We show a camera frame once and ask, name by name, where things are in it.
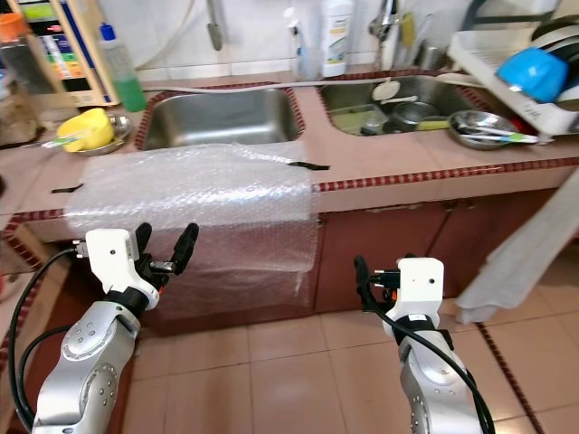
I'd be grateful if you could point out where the clear bubble wrap sheet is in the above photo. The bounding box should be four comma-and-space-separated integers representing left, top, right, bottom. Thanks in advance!
64, 141, 320, 314

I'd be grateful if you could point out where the white ladle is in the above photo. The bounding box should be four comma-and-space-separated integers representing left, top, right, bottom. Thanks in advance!
370, 79, 422, 103

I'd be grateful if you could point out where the beige water ionizer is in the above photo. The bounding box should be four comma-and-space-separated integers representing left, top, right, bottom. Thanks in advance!
16, 0, 115, 109

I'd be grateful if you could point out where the steel sink basin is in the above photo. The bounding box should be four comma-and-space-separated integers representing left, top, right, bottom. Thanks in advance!
318, 73, 482, 138
135, 87, 305, 152

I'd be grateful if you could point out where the small steel bowl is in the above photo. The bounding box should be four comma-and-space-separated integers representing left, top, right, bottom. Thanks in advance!
386, 100, 441, 134

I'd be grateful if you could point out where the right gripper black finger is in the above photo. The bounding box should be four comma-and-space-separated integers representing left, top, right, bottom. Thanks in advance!
353, 256, 380, 314

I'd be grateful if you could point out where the light green plastic utensil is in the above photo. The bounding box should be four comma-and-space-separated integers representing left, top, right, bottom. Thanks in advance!
41, 135, 88, 151

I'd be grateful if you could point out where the grey towel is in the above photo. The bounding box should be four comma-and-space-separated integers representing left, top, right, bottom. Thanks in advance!
454, 171, 579, 326

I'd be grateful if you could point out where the white dish soap bottle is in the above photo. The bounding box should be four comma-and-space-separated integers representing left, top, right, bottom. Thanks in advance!
320, 0, 356, 79

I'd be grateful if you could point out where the green handled utensil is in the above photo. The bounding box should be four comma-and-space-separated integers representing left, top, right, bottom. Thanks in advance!
460, 126, 540, 146

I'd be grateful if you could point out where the jar of brown powder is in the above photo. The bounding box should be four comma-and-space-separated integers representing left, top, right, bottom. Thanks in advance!
0, 83, 43, 147

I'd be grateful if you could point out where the clear jar orange lid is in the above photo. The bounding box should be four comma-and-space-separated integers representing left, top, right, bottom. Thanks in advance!
0, 12, 32, 93

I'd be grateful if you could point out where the clear spray bottle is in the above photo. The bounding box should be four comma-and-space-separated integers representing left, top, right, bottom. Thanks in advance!
282, 7, 323, 83

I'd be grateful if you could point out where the green dish soap bottle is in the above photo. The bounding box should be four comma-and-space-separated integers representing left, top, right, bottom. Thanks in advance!
97, 24, 149, 115

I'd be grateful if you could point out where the steel plate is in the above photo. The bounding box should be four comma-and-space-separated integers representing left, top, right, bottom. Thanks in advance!
447, 109, 522, 152

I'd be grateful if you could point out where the chrome sink faucet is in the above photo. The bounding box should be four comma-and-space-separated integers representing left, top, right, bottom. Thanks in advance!
368, 0, 409, 70

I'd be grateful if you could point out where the blue bowl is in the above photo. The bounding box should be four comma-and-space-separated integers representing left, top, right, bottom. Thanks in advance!
494, 46, 570, 104

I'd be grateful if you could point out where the grey wall tap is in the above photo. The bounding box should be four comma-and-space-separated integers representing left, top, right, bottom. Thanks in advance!
206, 0, 225, 53

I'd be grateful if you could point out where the steel cup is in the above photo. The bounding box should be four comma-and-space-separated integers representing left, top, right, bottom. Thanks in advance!
413, 40, 452, 72

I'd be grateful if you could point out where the yellow plastic bowl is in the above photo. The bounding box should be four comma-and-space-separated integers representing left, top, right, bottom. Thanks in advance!
55, 108, 117, 154

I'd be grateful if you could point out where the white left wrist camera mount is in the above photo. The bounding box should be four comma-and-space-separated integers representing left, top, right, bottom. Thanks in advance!
83, 227, 157, 305

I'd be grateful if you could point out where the white dish rack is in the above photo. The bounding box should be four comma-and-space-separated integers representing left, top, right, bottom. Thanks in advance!
447, 26, 579, 142

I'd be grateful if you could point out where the maroon cabinet door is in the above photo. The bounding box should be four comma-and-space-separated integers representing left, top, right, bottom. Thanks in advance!
311, 205, 450, 314
425, 191, 563, 291

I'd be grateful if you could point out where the green plastic tray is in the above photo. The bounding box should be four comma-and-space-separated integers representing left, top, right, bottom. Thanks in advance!
327, 105, 386, 137

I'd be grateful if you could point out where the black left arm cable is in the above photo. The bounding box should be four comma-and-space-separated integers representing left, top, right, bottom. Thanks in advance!
20, 325, 75, 433
8, 248, 89, 434

